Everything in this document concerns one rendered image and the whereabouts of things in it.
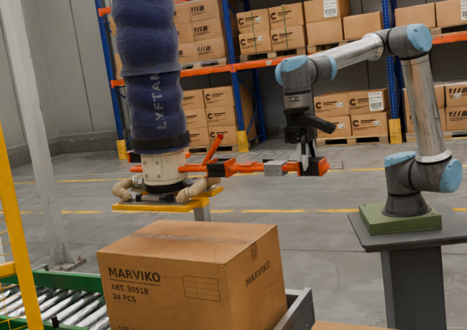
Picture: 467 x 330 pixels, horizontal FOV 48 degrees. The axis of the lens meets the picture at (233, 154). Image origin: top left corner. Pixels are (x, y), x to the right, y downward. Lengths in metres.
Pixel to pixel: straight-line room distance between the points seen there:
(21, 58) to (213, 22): 5.42
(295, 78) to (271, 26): 7.65
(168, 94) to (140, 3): 0.33
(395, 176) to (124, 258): 1.26
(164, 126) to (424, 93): 1.08
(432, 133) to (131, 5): 1.32
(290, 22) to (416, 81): 7.06
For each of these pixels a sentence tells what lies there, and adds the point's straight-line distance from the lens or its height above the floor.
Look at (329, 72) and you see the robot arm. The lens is 1.86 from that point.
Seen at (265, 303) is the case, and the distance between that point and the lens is 2.07.
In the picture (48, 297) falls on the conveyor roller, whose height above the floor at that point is 0.53.
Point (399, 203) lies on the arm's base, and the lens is 2.55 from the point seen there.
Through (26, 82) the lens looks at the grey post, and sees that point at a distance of 4.85.
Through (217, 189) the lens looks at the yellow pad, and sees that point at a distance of 2.10.
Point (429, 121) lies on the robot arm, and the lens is 2.36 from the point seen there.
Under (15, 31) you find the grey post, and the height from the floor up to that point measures 2.10.
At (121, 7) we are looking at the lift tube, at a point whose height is 1.84.
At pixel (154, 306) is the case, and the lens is 2.07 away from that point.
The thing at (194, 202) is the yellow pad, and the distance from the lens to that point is 1.95.
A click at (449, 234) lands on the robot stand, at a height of 0.75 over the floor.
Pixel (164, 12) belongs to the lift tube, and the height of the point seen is 1.80.
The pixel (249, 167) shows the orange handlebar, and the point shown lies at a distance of 1.88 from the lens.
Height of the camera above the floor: 1.59
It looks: 10 degrees down
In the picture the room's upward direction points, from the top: 8 degrees counter-clockwise
